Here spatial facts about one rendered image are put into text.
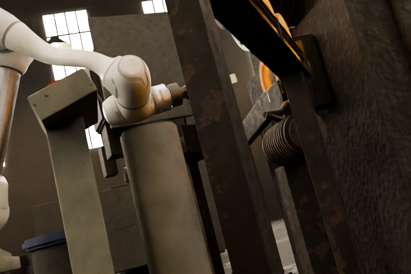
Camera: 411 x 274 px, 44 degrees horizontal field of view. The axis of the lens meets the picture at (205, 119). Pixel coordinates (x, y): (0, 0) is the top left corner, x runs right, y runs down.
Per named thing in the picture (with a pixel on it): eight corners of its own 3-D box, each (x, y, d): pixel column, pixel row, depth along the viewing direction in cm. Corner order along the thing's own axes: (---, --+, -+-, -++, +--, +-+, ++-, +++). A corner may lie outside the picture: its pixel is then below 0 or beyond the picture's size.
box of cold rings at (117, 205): (165, 268, 469) (146, 186, 484) (185, 270, 392) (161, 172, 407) (51, 300, 437) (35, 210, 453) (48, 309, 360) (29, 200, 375)
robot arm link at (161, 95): (157, 111, 157) (175, 105, 158) (148, 84, 158) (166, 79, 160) (154, 117, 165) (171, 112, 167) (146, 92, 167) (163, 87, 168)
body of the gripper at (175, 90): (170, 111, 167) (196, 103, 169) (173, 103, 158) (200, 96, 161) (163, 89, 168) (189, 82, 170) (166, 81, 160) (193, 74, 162)
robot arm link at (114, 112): (156, 122, 164) (157, 103, 153) (109, 136, 160) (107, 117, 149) (145, 95, 168) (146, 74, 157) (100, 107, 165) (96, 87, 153)
